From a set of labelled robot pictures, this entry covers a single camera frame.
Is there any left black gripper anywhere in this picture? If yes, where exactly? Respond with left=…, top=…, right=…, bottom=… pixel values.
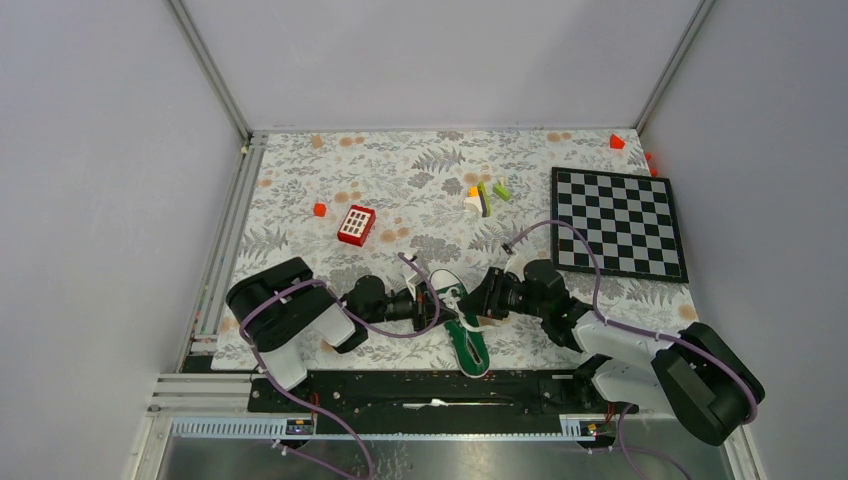
left=363, top=280, right=459, bottom=334

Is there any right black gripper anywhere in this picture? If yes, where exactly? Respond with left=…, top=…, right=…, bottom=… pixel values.
left=454, top=267, right=548, bottom=321

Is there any white shoelace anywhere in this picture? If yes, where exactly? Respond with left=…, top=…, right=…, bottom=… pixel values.
left=440, top=284, right=498, bottom=336

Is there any green white sneaker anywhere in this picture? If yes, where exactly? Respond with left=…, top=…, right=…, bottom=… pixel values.
left=429, top=269, right=490, bottom=378

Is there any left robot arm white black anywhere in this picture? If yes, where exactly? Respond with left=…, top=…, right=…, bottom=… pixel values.
left=225, top=255, right=459, bottom=411

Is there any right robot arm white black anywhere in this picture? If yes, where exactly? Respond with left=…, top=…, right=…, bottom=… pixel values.
left=456, top=260, right=765, bottom=446

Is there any lime green block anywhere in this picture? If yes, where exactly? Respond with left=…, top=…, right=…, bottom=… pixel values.
left=493, top=180, right=512, bottom=202

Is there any red white brick block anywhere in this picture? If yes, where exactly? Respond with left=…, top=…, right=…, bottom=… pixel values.
left=337, top=205, right=376, bottom=247

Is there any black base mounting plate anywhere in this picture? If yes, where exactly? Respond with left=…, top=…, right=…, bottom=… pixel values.
left=247, top=370, right=625, bottom=436

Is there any floral patterned table mat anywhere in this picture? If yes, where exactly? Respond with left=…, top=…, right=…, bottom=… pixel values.
left=231, top=129, right=698, bottom=371

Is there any black white checkerboard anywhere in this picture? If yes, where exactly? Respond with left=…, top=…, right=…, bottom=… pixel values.
left=551, top=167, right=689, bottom=283

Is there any red block far corner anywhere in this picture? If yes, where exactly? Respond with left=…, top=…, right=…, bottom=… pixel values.
left=609, top=134, right=626, bottom=150

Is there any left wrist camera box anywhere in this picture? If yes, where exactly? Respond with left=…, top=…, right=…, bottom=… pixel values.
left=399, top=253, right=430, bottom=294

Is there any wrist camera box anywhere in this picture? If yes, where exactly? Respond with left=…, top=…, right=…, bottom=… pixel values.
left=399, top=253, right=430, bottom=294
left=503, top=244, right=529, bottom=281

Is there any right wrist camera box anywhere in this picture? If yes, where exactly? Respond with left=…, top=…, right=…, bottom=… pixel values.
left=503, top=244, right=529, bottom=281

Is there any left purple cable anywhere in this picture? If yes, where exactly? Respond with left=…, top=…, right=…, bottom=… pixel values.
left=238, top=252, right=443, bottom=480

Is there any purple cable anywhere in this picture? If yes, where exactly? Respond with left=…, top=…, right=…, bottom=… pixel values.
left=238, top=252, right=443, bottom=480
left=503, top=219, right=760, bottom=480

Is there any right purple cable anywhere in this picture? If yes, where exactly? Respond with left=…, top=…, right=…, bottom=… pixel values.
left=503, top=219, right=760, bottom=480

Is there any red block at wall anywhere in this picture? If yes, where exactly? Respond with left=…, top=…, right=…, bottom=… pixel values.
left=645, top=152, right=658, bottom=177

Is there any aluminium frame rail front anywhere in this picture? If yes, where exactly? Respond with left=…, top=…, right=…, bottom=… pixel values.
left=142, top=372, right=743, bottom=444

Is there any left aluminium corner post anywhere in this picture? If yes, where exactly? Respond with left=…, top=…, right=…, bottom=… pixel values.
left=164, top=0, right=252, bottom=145

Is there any aluminium corner post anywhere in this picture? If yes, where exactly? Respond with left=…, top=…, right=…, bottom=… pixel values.
left=164, top=0, right=252, bottom=145
left=633, top=0, right=717, bottom=135

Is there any right aluminium corner post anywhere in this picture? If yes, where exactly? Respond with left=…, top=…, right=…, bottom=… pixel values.
left=633, top=0, right=717, bottom=135

